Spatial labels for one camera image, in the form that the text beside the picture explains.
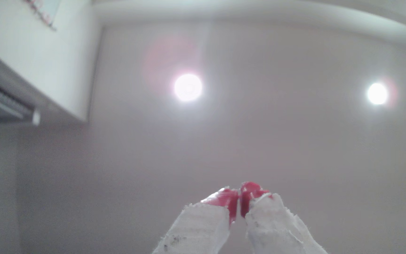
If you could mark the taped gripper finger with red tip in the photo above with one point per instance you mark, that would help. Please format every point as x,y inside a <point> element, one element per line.
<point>199,225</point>
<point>273,225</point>

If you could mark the grey roller blind rail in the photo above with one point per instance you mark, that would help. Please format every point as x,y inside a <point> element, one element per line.
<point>2,102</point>

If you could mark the round ceiling spotlight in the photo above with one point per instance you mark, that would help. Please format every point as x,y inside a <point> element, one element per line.
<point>188,87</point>
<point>377,94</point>

